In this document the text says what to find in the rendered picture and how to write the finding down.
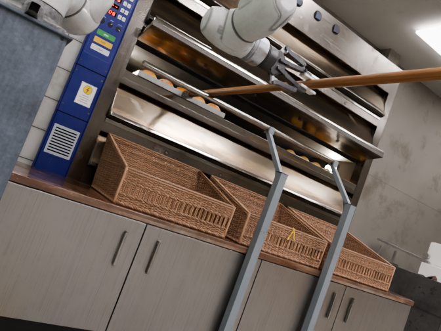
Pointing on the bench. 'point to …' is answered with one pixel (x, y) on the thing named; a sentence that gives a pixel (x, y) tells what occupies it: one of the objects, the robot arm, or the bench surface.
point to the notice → (85, 94)
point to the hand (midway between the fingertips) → (307, 83)
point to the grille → (62, 141)
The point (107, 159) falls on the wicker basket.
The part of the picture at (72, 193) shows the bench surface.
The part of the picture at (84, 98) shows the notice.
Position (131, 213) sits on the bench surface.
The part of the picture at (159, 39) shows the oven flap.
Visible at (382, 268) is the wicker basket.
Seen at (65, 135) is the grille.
